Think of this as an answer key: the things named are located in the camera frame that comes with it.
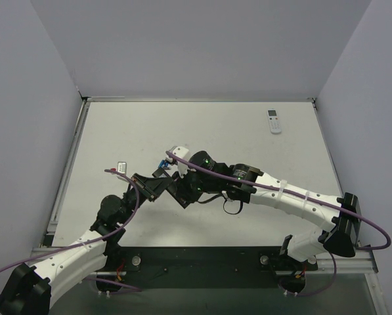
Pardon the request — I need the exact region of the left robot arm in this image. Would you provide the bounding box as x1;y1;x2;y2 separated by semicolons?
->
0;174;173;314

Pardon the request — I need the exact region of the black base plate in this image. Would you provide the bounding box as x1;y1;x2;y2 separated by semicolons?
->
96;246;316;293

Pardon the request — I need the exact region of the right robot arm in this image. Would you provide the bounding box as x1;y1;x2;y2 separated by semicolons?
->
167;147;360;263

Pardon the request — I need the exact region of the white remote control far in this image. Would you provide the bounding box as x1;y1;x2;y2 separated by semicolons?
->
267;109;282;135

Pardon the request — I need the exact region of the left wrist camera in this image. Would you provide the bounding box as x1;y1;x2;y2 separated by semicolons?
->
104;161;127;175

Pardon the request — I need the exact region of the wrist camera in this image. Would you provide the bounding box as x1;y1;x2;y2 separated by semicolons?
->
104;161;127;175
166;146;191;178

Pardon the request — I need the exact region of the black remote control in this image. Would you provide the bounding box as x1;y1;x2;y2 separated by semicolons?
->
167;182;189;209

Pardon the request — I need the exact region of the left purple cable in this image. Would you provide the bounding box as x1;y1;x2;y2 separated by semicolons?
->
0;169;144;298

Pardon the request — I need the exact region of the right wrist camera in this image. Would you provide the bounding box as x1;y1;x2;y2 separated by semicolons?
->
166;146;191;178

